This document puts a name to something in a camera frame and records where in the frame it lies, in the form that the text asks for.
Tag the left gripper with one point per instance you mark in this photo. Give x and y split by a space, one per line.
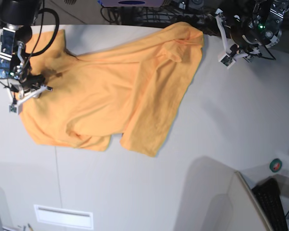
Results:
247 45

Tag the black keyboard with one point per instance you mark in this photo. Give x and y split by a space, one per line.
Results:
268 196

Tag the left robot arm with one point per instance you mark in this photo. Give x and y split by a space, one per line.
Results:
268 32

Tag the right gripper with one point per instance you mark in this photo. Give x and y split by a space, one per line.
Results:
19 89

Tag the yellow orange t-shirt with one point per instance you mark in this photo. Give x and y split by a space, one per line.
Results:
133 89

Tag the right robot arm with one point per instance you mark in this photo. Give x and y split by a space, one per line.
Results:
15 68

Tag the white partition board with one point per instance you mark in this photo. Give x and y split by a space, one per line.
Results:
247 214

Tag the green tape roll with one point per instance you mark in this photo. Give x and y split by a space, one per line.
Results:
276 165

